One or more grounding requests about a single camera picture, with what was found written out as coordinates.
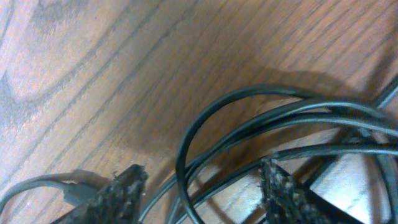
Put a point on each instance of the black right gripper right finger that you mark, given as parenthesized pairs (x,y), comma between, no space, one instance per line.
(286,201)

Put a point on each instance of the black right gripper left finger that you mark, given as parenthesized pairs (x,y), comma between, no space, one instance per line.
(118,202)

